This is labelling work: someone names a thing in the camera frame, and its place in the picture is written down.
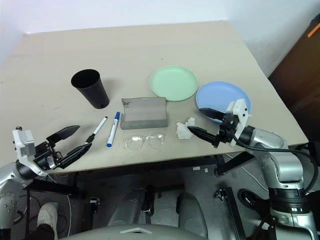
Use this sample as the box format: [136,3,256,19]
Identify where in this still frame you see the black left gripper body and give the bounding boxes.
[33,140,64,174]

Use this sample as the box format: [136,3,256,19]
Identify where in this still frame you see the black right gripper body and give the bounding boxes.
[215,111,240,146]

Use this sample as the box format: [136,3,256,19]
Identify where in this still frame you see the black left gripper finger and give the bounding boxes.
[58,142,93,169]
[45,125,81,145]

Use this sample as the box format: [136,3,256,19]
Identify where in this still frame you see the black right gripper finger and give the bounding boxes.
[187,126,221,148]
[198,108,227,124]

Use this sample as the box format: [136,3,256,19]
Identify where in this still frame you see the white tissue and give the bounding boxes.
[175,116,197,140]

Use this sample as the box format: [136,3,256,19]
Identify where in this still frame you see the blue round plate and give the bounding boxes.
[195,80,252,125]

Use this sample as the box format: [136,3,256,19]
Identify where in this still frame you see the white marker with black cap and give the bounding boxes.
[86,116,109,144]

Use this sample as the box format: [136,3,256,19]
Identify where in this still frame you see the grey glasses case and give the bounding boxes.
[120,96,169,130]

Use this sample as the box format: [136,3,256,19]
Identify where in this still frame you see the clear frame glasses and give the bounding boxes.
[123,133,166,152]

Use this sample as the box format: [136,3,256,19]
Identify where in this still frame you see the white marker with blue cap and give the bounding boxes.
[106,111,121,148]

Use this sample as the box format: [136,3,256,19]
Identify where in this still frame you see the black plastic cup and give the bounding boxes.
[70,69,110,110]

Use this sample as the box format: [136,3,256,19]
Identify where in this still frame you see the green round plate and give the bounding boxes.
[149,65,199,102]

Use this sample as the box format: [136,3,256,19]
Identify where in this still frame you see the white shoe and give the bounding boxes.
[37,202,59,240]

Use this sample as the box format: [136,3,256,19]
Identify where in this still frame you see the grey left robot leg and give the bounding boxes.
[107,187,151,228]

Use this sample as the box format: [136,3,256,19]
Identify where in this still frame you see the grey robot leg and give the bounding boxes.
[176,191,209,238]
[107,187,151,228]

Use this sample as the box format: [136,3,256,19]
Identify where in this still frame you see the grey right robot leg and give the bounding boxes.
[176,191,209,238]

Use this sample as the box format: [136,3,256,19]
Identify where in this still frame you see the grey robot torso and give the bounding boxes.
[59,223,208,240]

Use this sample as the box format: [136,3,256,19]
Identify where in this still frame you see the black metal floor beam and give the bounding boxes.
[225,186,248,240]

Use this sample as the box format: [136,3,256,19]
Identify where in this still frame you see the brown wooden cabinet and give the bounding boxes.
[268,14,320,131]

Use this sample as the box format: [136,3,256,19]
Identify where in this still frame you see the orange tape strip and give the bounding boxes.
[307,24,320,38]

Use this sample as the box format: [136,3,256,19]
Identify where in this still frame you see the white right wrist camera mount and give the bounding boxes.
[226,98,252,147]

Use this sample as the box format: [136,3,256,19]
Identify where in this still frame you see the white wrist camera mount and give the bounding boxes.
[12,126,48,178]
[226,98,252,147]

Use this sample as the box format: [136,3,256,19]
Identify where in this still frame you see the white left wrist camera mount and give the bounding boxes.
[12,126,48,178]

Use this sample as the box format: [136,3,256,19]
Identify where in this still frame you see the black table frame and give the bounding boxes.
[24,151,256,199]

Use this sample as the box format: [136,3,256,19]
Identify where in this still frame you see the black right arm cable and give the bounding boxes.
[233,133,320,196]

